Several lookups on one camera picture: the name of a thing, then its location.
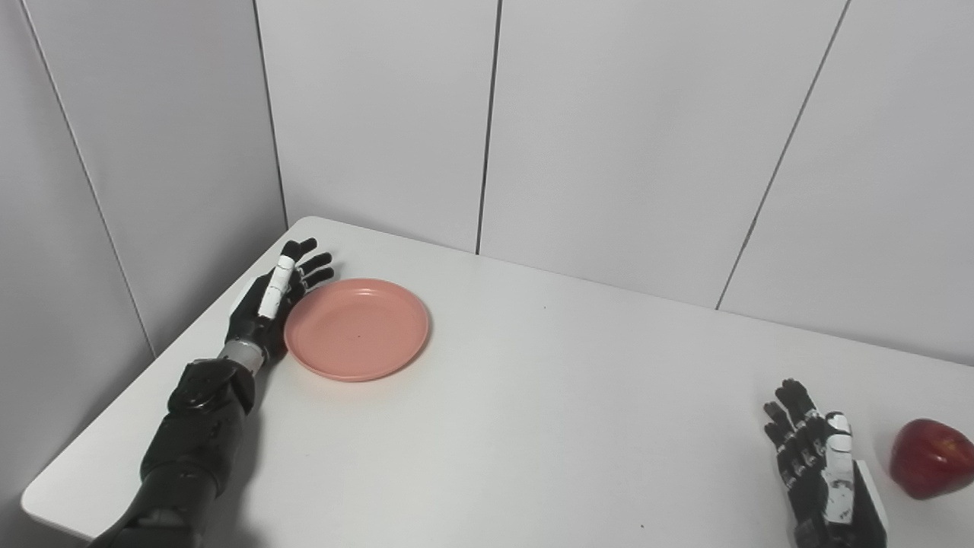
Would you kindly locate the pink plastic plate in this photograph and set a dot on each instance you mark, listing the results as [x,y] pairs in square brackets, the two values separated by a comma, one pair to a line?
[358,331]

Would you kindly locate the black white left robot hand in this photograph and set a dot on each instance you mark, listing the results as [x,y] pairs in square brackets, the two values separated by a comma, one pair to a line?
[251,323]

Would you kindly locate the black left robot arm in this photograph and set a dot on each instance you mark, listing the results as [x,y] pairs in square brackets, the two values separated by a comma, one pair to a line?
[194,441]

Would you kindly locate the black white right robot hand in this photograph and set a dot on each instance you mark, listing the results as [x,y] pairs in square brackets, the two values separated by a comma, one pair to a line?
[864,525]

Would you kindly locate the red apple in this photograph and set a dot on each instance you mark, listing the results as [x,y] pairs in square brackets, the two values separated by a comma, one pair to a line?
[932,457]

